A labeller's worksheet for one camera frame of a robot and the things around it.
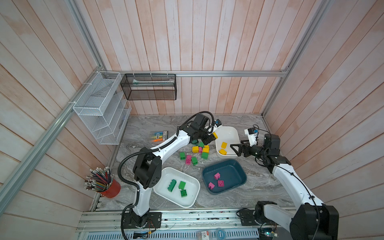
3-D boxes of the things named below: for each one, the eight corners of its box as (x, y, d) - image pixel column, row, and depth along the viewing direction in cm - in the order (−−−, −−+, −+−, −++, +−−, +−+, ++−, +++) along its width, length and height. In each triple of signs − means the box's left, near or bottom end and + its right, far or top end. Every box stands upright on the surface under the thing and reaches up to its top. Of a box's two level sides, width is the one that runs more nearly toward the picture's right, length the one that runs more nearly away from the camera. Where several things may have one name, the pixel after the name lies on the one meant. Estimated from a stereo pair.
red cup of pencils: (98, 199, 82) (79, 188, 68) (105, 180, 89) (89, 167, 74) (119, 199, 82) (104, 188, 67) (124, 180, 89) (111, 167, 74)
